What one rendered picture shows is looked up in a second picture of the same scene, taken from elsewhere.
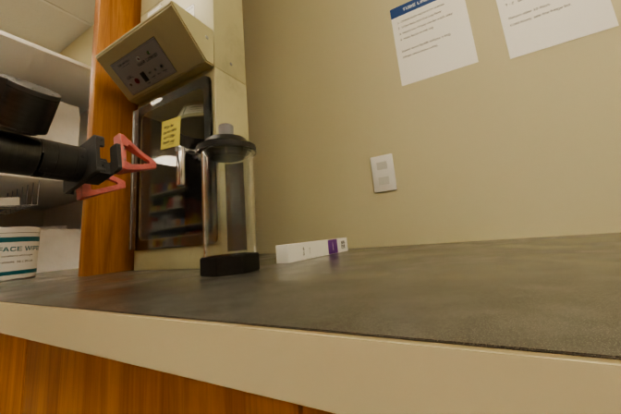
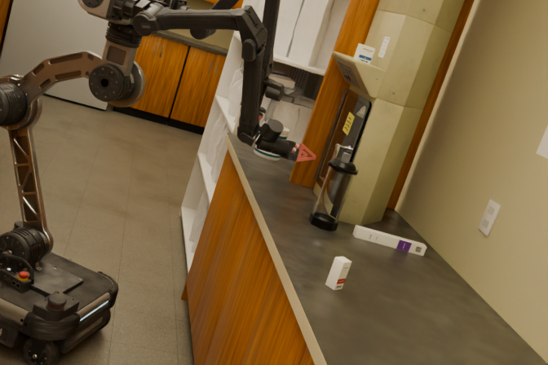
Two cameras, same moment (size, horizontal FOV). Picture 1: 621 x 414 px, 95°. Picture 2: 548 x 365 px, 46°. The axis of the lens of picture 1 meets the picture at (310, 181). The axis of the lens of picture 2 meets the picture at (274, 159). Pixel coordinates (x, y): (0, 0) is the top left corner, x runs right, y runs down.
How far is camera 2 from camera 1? 183 cm
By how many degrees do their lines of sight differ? 52
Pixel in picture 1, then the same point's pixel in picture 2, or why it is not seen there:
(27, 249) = not seen: hidden behind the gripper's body
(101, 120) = (326, 89)
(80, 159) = (285, 150)
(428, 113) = (532, 191)
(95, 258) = (298, 174)
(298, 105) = (484, 112)
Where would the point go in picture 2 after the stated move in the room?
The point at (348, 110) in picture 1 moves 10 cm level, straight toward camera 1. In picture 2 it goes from (503, 145) to (484, 141)
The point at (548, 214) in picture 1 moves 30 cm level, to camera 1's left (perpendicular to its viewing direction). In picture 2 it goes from (530, 318) to (448, 268)
